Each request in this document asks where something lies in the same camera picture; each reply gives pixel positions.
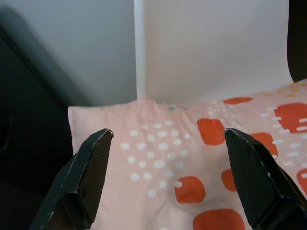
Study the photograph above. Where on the black cabinet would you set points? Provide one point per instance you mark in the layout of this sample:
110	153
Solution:
26	124

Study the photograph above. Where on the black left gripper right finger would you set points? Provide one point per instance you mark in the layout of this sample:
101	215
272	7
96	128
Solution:
256	189

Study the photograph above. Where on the white flat panel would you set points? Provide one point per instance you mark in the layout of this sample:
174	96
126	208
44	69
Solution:
211	48

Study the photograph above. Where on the pink pillow with orange spots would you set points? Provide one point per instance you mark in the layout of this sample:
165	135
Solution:
156	148

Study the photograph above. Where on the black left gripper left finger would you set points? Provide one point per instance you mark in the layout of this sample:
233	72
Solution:
79	182

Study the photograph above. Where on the black upright board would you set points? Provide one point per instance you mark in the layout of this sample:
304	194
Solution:
298	36

